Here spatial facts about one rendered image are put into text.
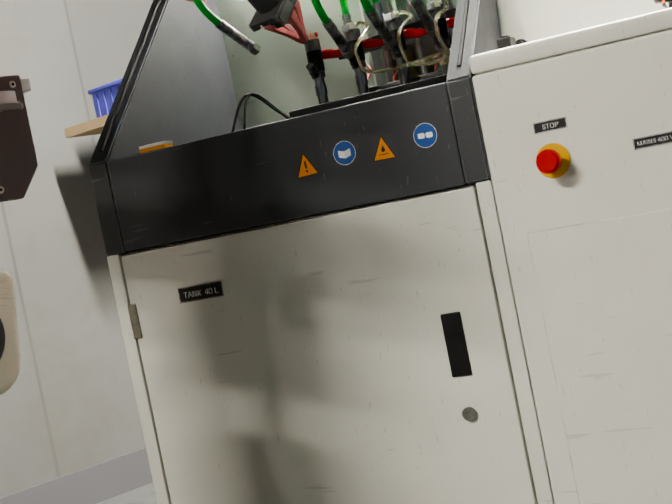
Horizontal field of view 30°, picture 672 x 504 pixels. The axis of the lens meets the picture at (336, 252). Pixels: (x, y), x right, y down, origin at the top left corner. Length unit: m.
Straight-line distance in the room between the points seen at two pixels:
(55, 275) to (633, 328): 2.65
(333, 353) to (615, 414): 0.46
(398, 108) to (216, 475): 0.70
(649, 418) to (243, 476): 0.69
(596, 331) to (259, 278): 0.56
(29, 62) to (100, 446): 1.29
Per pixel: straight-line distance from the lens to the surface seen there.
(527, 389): 1.95
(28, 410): 4.14
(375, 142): 1.97
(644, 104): 1.87
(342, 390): 2.04
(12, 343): 1.66
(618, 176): 1.87
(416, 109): 1.95
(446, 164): 1.93
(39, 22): 4.37
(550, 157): 1.85
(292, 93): 2.62
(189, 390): 2.17
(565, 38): 1.89
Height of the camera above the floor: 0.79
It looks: 2 degrees down
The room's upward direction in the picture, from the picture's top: 11 degrees counter-clockwise
